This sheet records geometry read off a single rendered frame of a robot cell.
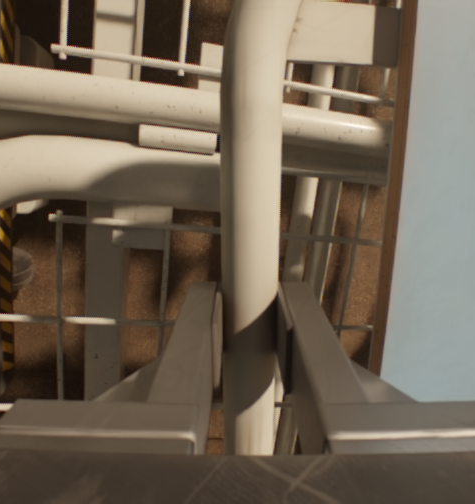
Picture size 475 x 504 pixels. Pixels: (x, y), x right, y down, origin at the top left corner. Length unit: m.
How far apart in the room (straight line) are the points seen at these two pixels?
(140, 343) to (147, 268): 0.17
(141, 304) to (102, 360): 0.47
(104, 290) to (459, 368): 0.25
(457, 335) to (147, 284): 0.68
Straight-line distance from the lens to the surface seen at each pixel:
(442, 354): 0.18
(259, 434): 0.17
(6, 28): 0.50
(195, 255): 0.78
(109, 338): 0.34
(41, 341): 0.88
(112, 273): 0.31
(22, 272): 0.70
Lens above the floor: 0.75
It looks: 72 degrees down
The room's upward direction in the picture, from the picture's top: 143 degrees clockwise
